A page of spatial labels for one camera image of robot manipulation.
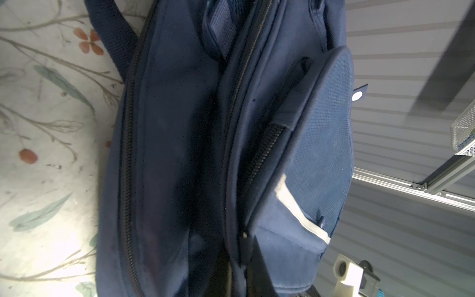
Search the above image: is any navy blue backpack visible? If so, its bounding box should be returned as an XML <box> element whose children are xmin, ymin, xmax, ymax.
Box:
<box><xmin>86</xmin><ymin>1</ymin><xmax>354</xmax><ymax>297</ymax></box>

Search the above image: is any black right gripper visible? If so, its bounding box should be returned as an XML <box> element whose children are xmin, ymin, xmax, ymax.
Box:
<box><xmin>332</xmin><ymin>254</ymin><xmax>382</xmax><ymax>297</ymax></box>

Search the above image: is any white wire mesh basket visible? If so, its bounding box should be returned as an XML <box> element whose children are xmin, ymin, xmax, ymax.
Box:
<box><xmin>450</xmin><ymin>101</ymin><xmax>475</xmax><ymax>157</ymax></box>

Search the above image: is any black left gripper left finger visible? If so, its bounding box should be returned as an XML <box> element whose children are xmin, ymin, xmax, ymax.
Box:
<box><xmin>204</xmin><ymin>256</ymin><xmax>232</xmax><ymax>297</ymax></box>

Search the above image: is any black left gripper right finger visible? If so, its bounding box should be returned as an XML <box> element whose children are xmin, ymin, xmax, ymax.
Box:
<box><xmin>246</xmin><ymin>241</ymin><xmax>278</xmax><ymax>297</ymax></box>

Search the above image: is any floral table mat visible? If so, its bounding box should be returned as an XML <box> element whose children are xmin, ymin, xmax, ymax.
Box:
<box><xmin>0</xmin><ymin>0</ymin><xmax>157</xmax><ymax>297</ymax></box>

